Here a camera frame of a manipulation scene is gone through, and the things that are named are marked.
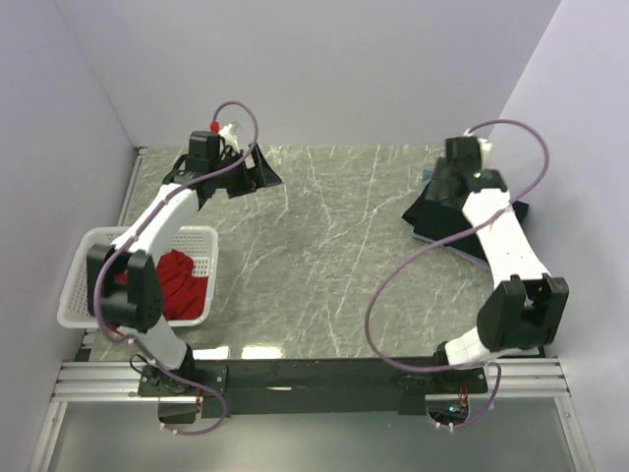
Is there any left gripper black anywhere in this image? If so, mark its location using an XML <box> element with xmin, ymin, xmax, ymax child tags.
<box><xmin>210</xmin><ymin>144</ymin><xmax>281</xmax><ymax>200</ymax></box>

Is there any black t shirt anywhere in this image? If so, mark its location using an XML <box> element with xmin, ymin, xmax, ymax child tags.
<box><xmin>402</xmin><ymin>178</ymin><xmax>529</xmax><ymax>262</ymax></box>

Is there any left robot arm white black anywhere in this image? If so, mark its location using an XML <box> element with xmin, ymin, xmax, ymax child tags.
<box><xmin>86</xmin><ymin>127</ymin><xmax>282</xmax><ymax>395</ymax></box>

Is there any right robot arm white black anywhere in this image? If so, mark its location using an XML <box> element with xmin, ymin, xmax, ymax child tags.
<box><xmin>426</xmin><ymin>135</ymin><xmax>569</xmax><ymax>392</ymax></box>

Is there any folded blue t shirt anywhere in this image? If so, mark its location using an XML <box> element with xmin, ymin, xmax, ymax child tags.
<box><xmin>412</xmin><ymin>168</ymin><xmax>466</xmax><ymax>257</ymax></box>

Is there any folded purple t shirt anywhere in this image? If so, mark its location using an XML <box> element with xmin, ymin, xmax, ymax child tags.
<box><xmin>458</xmin><ymin>252</ymin><xmax>489</xmax><ymax>271</ymax></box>

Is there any white plastic laundry basket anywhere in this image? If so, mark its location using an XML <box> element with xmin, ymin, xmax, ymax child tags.
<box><xmin>57</xmin><ymin>226</ymin><xmax>219</xmax><ymax>329</ymax></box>

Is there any red t shirt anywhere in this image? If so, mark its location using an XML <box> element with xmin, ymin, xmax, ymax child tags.
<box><xmin>99</xmin><ymin>250</ymin><xmax>208</xmax><ymax>332</ymax></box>

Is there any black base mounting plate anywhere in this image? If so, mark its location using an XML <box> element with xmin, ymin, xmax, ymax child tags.
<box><xmin>137</xmin><ymin>357</ymin><xmax>490</xmax><ymax>425</ymax></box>

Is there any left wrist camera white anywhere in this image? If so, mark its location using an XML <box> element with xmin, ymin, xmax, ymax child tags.
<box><xmin>209</xmin><ymin>121</ymin><xmax>243</xmax><ymax>152</ymax></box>

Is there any aluminium rail frame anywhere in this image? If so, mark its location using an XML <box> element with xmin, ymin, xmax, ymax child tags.
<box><xmin>29</xmin><ymin>358</ymin><xmax>595</xmax><ymax>471</ymax></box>

